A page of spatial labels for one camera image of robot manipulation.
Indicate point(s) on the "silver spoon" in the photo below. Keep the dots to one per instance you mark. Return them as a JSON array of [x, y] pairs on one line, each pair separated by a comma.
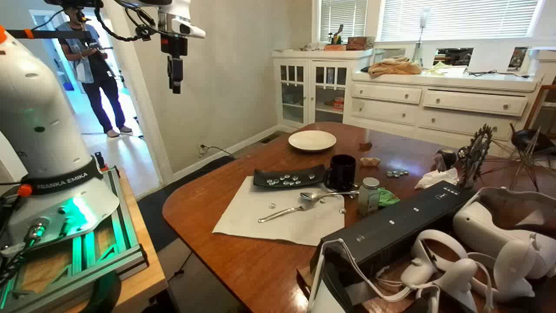
[[305, 200]]

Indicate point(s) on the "white VR controller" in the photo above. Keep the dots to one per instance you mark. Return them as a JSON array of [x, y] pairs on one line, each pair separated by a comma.
[[451, 277]]

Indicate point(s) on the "white paper mat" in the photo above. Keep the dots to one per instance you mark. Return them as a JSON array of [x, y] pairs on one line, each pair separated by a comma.
[[298, 216]]

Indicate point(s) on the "black cup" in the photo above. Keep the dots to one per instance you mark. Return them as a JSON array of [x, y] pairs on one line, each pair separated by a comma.
[[340, 172]]

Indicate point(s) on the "white VR headset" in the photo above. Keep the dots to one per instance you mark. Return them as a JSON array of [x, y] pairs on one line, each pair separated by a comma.
[[512, 233]]

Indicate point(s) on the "white crumpled tissue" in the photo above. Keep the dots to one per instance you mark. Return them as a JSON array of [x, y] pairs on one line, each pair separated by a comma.
[[436, 176]]

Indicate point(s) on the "black tray with pebbles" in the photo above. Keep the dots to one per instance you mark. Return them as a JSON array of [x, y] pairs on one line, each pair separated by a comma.
[[286, 179]]

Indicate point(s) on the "person in blue clothes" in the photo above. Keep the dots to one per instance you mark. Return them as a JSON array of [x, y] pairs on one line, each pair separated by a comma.
[[92, 71]]

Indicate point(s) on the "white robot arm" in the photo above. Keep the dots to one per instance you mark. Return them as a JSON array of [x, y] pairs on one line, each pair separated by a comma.
[[34, 115]]

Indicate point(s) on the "white glass door cabinet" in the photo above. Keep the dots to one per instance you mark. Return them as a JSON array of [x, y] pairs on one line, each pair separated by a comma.
[[311, 85]]

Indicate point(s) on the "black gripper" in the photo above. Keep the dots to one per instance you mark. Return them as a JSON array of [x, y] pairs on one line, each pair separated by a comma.
[[173, 47]]

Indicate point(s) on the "black ornate metal stand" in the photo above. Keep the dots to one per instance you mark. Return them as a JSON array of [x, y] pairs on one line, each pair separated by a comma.
[[470, 157]]

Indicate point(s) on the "green robot base frame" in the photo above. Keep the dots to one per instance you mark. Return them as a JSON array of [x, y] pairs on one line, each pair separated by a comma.
[[67, 249]]

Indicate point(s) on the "long black box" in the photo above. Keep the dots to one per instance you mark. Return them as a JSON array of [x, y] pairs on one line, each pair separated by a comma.
[[349, 257]]

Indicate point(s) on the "white round plate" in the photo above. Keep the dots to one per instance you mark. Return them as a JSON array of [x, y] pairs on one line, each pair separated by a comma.
[[311, 139]]

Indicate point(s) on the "white drawer dresser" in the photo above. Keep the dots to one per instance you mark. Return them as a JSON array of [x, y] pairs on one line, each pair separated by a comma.
[[443, 110]]

